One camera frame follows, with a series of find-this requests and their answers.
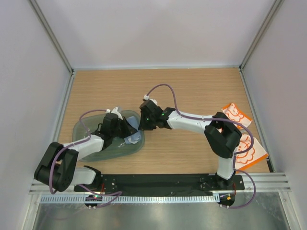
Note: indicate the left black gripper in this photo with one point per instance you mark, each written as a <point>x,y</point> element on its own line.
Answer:
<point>130,130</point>

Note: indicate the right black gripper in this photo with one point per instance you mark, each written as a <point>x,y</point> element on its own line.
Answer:
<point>144,127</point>

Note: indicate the translucent blue plastic bin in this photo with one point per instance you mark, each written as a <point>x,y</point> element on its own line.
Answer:
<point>119,147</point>

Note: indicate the orange and white towel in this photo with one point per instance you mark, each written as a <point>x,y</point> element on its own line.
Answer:
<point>257,153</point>

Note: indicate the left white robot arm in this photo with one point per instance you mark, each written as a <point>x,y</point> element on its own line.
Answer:
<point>58,167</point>

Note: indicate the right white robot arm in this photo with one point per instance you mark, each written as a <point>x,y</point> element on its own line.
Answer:
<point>222,135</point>

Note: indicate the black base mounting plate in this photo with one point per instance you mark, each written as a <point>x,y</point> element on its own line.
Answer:
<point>164,185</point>

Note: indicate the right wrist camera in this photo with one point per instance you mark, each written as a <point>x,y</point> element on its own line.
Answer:
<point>149,105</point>

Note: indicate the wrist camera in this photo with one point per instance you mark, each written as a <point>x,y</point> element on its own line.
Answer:
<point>115,110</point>
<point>149,105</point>

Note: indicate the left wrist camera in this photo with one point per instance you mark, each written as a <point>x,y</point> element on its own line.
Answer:
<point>115,110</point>

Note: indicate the white slotted cable duct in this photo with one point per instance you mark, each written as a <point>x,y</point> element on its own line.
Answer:
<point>94,199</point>

